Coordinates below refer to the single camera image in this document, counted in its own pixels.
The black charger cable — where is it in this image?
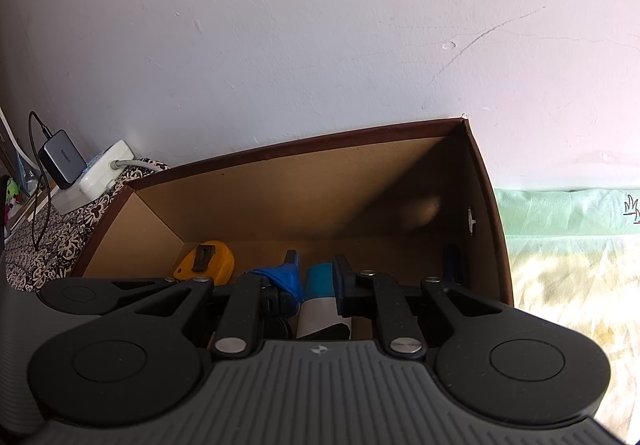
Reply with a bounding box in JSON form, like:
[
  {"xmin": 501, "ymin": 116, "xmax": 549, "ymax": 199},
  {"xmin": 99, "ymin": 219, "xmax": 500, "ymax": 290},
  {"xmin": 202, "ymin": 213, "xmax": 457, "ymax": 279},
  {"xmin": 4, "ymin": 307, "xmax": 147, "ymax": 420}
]
[{"xmin": 27, "ymin": 111, "xmax": 53, "ymax": 251}]

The yellow tape measure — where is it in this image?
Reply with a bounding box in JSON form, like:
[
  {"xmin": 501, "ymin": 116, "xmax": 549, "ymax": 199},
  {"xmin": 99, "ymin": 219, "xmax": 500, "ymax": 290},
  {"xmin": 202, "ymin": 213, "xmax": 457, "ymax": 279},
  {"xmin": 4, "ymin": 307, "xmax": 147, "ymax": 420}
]
[{"xmin": 172, "ymin": 240, "xmax": 236, "ymax": 285}]

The colourful object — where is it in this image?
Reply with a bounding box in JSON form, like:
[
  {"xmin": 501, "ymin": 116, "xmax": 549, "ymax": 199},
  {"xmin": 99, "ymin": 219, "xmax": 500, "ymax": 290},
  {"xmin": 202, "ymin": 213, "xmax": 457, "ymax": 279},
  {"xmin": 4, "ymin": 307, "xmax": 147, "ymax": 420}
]
[{"xmin": 0, "ymin": 175, "xmax": 31, "ymax": 231}]

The green printed bed blanket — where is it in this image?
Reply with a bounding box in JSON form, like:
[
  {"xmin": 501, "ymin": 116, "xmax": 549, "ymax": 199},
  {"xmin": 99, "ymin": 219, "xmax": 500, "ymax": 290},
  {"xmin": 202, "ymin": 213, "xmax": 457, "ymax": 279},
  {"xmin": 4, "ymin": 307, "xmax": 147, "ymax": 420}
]
[{"xmin": 492, "ymin": 187, "xmax": 640, "ymax": 445}]

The black white floral cloth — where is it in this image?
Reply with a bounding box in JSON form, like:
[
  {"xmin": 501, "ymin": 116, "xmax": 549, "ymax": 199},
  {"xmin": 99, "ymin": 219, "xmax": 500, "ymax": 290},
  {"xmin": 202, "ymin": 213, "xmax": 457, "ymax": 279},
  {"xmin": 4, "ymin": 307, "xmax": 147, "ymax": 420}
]
[{"xmin": 5, "ymin": 157, "xmax": 171, "ymax": 293}]

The wooden box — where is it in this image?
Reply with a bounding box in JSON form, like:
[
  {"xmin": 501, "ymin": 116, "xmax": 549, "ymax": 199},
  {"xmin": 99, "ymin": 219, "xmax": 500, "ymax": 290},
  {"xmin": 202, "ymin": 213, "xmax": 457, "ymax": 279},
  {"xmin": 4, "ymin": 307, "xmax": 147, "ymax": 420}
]
[{"xmin": 72, "ymin": 117, "xmax": 516, "ymax": 341}]

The dark grey charger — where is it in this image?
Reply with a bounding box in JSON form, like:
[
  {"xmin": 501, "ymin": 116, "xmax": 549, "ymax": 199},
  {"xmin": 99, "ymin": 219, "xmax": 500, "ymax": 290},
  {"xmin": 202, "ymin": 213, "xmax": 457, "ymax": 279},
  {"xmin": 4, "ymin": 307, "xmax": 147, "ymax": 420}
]
[{"xmin": 38, "ymin": 129, "xmax": 88, "ymax": 189}]

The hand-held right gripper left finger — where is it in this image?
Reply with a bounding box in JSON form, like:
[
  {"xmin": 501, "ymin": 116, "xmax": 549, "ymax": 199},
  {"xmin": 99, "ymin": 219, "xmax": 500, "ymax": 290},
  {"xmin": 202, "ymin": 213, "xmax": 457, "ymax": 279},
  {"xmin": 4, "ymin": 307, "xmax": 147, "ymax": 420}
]
[{"xmin": 135, "ymin": 265, "xmax": 306, "ymax": 358}]

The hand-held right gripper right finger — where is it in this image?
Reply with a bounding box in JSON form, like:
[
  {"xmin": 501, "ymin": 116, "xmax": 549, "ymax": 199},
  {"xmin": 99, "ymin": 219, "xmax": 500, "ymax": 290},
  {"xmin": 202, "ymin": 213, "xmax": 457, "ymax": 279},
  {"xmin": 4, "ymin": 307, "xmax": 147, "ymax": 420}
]
[{"xmin": 332, "ymin": 254, "xmax": 506, "ymax": 360}]

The white bottle with teal cap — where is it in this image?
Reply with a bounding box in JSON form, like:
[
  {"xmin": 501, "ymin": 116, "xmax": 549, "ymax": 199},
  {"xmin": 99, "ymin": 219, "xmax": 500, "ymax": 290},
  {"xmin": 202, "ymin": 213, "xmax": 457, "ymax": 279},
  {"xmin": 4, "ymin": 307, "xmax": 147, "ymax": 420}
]
[{"xmin": 296, "ymin": 262, "xmax": 353, "ymax": 341}]

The white power strip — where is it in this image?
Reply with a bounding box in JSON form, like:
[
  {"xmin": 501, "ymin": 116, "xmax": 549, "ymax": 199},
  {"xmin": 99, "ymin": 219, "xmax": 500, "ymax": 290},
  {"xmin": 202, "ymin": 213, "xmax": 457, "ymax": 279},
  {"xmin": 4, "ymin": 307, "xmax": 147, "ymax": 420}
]
[{"xmin": 52, "ymin": 140, "xmax": 136, "ymax": 216}]

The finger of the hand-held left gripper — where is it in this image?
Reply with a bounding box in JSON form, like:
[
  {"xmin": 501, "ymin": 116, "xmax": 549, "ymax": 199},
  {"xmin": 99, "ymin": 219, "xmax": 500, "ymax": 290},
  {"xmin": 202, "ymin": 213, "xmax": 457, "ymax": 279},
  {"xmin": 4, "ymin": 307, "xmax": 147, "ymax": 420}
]
[{"xmin": 111, "ymin": 276, "xmax": 181, "ymax": 314}]

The white power cable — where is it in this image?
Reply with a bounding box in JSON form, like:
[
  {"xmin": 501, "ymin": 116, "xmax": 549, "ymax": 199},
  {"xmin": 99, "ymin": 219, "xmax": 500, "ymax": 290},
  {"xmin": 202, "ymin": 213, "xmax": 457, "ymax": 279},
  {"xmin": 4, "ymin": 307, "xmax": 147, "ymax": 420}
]
[{"xmin": 112, "ymin": 157, "xmax": 168, "ymax": 173}]

